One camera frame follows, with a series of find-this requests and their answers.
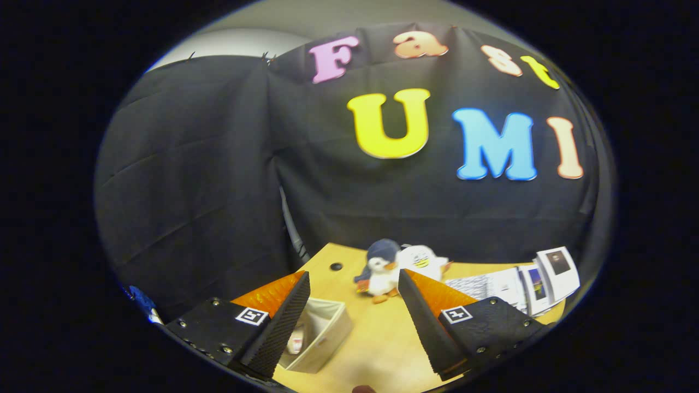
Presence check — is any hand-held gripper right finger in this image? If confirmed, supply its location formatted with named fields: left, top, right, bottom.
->
left=398, top=269, right=548, bottom=382

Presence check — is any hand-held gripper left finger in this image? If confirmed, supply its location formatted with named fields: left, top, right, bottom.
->
left=164, top=271, right=311, bottom=382

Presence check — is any cream fabric storage box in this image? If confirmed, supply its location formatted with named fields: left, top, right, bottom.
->
left=279, top=297, right=354, bottom=374

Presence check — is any white duck plush toy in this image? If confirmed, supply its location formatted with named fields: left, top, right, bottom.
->
left=397, top=245, right=453, bottom=284

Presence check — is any grey patterned booklet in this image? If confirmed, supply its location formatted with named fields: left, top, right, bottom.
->
left=445, top=267, right=528, bottom=314

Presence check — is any grey penguin plush toy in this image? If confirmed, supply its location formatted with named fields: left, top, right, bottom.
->
left=354, top=239, right=402, bottom=304

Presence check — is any booklet with blue photo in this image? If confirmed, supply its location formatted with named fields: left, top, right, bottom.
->
left=518, top=263, right=552, bottom=317

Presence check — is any blue cloth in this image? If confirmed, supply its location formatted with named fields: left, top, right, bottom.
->
left=128, top=285, right=159, bottom=323

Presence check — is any white booklet with dark photo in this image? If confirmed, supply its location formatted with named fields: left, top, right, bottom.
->
left=534, top=247, right=581, bottom=303

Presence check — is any black backdrop cloth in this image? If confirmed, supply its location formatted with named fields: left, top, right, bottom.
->
left=94, top=22, right=615, bottom=323

